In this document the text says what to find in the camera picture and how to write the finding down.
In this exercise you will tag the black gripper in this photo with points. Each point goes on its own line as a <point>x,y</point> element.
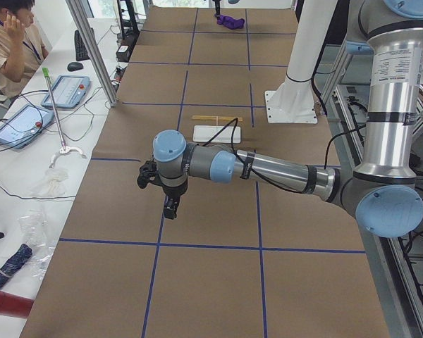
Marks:
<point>174,192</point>

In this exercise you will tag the purple towel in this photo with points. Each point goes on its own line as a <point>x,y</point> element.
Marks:
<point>230,22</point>

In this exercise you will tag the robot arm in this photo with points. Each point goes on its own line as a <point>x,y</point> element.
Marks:
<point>393,32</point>

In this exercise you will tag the white towel rack base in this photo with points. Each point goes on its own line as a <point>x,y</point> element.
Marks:
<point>203,133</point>

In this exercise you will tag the wooden rack bar outer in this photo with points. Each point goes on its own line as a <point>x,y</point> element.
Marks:
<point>216,118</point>

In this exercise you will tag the white cloth gloves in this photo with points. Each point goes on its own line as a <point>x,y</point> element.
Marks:
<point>51,185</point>

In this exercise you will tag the reacher grabber tool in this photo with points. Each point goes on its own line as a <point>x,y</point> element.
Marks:
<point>65,149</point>

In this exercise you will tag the clear plastic bag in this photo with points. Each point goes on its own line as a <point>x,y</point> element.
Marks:
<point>37,235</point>

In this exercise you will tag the dark blue folded umbrella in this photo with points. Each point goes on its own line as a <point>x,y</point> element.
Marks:
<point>14,263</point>

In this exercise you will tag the teach pendant far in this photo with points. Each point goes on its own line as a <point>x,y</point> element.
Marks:
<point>68,90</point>

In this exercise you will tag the teach pendant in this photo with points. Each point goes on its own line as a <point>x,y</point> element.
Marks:
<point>20,130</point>
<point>68,90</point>

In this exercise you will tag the teach pendant near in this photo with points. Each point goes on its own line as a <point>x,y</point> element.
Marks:
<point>20,130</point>

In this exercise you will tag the black computer mouse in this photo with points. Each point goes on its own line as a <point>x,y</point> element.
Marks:
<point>74,66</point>

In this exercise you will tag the black keyboard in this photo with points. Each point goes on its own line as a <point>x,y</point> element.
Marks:
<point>81,53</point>

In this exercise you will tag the red cylinder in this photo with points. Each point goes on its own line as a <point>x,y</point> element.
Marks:
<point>15,306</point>

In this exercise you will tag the seated person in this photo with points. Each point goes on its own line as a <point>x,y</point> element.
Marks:
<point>22,49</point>

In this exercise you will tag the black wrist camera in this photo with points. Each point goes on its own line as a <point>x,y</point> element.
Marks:
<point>148,174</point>

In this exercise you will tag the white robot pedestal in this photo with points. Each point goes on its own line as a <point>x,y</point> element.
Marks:
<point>293,101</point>

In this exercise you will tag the aluminium frame post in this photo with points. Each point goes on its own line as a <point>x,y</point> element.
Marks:
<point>80,18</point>

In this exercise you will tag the aluminium frame cabinet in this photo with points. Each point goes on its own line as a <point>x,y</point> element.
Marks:
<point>389,216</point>

